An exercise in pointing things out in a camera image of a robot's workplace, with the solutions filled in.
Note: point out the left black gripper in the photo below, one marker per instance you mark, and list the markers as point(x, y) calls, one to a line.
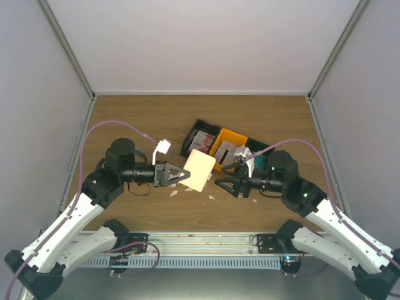
point(160, 172)

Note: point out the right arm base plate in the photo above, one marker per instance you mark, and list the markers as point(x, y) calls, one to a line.
point(289, 258)

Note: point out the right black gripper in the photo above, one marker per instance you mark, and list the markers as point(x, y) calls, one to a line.
point(242, 176)

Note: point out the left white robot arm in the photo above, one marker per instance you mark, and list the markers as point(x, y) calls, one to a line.
point(42, 266)

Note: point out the right aluminium frame post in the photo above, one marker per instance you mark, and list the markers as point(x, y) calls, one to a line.
point(344, 36)

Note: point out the red card stack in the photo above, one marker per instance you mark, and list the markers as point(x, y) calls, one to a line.
point(202, 142)

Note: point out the left black card bin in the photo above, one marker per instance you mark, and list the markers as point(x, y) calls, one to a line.
point(199, 125)

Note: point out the left aluminium frame post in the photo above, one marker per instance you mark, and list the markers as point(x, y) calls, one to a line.
point(66, 47)

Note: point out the orange card bin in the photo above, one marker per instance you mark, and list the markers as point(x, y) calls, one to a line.
point(226, 135)

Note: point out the aluminium frame post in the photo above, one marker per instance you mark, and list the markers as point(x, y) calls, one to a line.
point(344, 36)
point(66, 47)

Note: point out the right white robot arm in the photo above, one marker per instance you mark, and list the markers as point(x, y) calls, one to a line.
point(372, 266)

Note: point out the white patterned card stack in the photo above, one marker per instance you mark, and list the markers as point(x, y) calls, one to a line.
point(225, 153)

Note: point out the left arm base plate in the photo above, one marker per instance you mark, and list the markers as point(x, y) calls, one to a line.
point(122, 251)

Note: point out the slotted cable duct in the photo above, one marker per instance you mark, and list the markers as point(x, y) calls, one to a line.
point(198, 262)

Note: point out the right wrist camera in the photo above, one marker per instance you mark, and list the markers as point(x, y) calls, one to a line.
point(244, 157)

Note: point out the teal card stack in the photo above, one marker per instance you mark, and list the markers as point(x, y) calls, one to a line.
point(261, 162)

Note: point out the aluminium front rail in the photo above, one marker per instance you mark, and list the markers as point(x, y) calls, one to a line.
point(179, 243)

